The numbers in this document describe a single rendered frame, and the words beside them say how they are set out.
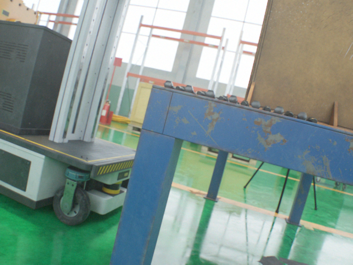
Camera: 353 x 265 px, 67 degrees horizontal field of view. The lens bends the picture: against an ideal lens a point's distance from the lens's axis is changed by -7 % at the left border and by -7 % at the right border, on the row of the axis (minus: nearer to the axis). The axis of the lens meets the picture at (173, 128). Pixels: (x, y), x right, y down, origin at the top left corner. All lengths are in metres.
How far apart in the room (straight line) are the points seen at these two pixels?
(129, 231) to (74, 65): 0.94
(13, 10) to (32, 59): 1.42
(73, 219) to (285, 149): 0.99
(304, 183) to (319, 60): 1.60
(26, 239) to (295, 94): 1.05
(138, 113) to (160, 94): 6.09
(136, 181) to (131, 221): 0.09
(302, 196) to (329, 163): 1.78
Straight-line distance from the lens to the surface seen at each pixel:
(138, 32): 9.96
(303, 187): 2.38
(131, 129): 6.74
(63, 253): 1.16
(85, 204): 1.28
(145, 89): 6.72
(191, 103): 0.61
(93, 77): 1.65
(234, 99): 0.63
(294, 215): 2.41
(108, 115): 6.75
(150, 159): 0.63
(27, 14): 2.97
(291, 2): 0.92
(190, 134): 0.60
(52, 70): 1.55
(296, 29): 0.89
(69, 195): 1.30
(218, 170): 2.34
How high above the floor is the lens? 0.58
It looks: 2 degrees down
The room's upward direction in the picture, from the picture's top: 14 degrees clockwise
